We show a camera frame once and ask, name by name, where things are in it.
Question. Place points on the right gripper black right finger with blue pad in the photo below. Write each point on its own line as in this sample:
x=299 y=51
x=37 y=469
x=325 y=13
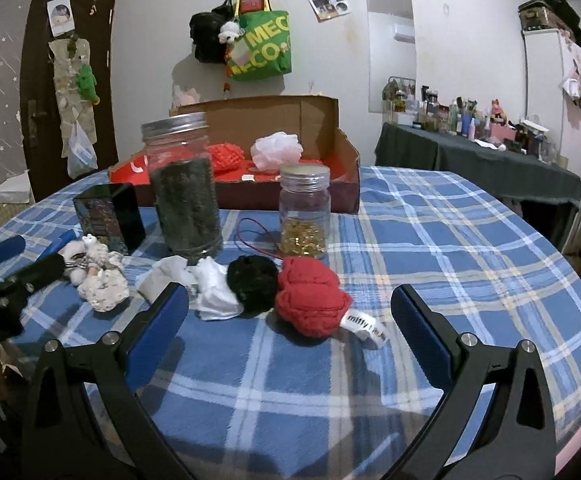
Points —
x=495 y=416

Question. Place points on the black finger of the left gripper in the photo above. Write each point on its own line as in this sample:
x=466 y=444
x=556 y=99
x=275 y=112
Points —
x=41 y=273

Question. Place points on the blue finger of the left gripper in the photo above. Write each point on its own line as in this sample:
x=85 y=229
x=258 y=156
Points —
x=11 y=247

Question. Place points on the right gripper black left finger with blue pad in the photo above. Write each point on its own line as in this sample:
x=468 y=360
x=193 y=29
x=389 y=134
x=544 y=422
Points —
x=119 y=363

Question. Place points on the white sock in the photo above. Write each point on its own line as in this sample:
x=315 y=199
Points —
x=216 y=301

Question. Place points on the black fluffy pom pom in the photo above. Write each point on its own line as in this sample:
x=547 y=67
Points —
x=254 y=282

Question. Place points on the red plush bunny toy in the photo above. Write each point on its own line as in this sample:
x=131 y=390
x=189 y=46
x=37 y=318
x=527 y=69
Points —
x=309 y=297

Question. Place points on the cream scrunchie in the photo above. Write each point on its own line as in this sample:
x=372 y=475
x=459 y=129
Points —
x=104 y=290

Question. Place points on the white sheer fabric pouch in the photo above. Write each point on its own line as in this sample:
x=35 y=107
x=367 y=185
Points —
x=173 y=269

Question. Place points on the black square tin box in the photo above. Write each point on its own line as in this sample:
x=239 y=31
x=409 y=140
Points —
x=110 y=213

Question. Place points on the plastic bag on door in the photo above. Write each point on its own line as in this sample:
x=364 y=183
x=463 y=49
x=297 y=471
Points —
x=81 y=158

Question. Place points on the blue plaid tablecloth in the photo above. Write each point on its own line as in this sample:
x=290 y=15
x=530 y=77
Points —
x=250 y=398

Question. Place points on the large jar dark contents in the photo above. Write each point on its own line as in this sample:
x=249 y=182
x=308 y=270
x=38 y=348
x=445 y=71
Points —
x=181 y=177

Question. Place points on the green plush on door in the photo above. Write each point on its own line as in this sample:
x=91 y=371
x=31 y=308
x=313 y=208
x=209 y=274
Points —
x=86 y=84

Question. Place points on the red knitted pouch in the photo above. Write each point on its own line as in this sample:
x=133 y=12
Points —
x=225 y=157

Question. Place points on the dark wooden door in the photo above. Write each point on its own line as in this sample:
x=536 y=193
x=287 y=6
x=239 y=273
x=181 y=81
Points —
x=60 y=37

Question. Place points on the pink plush toy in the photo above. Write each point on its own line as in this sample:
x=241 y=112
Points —
x=184 y=97

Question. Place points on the open cardboard box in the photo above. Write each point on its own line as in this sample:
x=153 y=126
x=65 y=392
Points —
x=241 y=121

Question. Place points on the white mesh bath pouf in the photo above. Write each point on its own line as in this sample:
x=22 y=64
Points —
x=271 y=152

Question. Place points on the small jar gold contents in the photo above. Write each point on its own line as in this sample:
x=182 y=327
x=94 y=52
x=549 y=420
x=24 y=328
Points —
x=304 y=206

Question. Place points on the dark green covered side table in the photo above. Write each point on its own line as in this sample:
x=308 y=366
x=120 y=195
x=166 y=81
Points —
x=548 y=195

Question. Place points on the black hanging bag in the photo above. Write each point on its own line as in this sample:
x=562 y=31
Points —
x=205 y=28

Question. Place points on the small panda plush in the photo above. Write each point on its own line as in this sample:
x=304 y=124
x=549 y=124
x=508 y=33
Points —
x=230 y=32

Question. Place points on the green tote bag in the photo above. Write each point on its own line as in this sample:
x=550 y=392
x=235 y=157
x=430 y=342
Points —
x=264 y=50

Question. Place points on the white refrigerator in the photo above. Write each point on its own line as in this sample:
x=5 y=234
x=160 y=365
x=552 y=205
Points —
x=553 y=68

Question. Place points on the wall mirror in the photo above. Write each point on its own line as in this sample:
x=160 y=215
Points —
x=391 y=51

